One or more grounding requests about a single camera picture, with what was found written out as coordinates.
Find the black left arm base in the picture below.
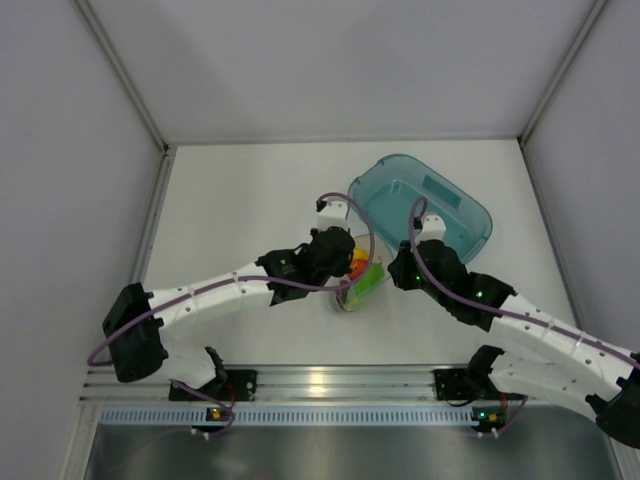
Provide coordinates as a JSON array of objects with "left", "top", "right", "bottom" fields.
[{"left": 217, "top": 369, "right": 258, "bottom": 402}]

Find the brown fake chocolate food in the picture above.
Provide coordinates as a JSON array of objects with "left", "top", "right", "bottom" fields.
[{"left": 335, "top": 282, "right": 359, "bottom": 312}]

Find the red fake apple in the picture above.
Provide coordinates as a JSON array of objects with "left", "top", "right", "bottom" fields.
[{"left": 348, "top": 258, "right": 368, "bottom": 281}]

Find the teal plastic bin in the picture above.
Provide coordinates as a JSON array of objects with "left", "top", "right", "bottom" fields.
[{"left": 347, "top": 153, "right": 494, "bottom": 262}]

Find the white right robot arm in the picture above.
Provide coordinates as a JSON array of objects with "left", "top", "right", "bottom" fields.
[{"left": 389, "top": 240, "right": 639, "bottom": 448}]

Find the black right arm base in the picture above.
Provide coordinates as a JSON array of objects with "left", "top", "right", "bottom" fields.
[{"left": 433, "top": 368, "right": 476, "bottom": 402}]

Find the yellow fake pear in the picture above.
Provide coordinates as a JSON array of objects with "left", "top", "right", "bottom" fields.
[{"left": 352, "top": 247, "right": 369, "bottom": 262}]

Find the green fake cucumber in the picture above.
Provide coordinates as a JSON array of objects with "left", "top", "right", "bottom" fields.
[{"left": 355, "top": 263, "right": 385, "bottom": 294}]

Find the clear zip top bag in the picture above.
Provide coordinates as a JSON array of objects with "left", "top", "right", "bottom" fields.
[{"left": 330, "top": 234, "right": 392, "bottom": 312}]

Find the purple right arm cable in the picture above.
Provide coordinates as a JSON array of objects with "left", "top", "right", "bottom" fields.
[{"left": 408, "top": 196, "right": 640, "bottom": 369}]

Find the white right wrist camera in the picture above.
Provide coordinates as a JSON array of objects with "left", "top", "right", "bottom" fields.
[{"left": 416, "top": 213, "right": 446, "bottom": 243}]

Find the left aluminium corner post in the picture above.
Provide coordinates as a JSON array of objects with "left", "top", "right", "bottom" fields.
[{"left": 71, "top": 0, "right": 169, "bottom": 155}]

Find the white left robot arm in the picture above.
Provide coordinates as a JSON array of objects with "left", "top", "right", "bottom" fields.
[{"left": 102, "top": 227, "right": 355, "bottom": 400}]

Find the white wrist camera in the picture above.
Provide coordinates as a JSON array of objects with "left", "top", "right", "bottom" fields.
[
  {"left": 316, "top": 199, "right": 349, "bottom": 232},
  {"left": 416, "top": 213, "right": 446, "bottom": 243}
]

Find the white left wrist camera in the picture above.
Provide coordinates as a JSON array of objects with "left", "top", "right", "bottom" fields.
[{"left": 316, "top": 199, "right": 349, "bottom": 232}]

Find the right aluminium corner post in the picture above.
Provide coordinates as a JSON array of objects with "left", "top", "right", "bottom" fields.
[{"left": 517, "top": 0, "right": 612, "bottom": 148}]

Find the aluminium corner post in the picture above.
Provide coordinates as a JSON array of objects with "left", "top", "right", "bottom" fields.
[
  {"left": 71, "top": 0, "right": 169, "bottom": 155},
  {"left": 517, "top": 0, "right": 612, "bottom": 148}
]

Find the aluminium rail front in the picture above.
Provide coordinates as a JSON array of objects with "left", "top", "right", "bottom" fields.
[{"left": 80, "top": 365, "right": 461, "bottom": 403}]

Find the white slotted cable duct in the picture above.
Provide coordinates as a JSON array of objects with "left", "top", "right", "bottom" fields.
[{"left": 100, "top": 405, "right": 501, "bottom": 427}]

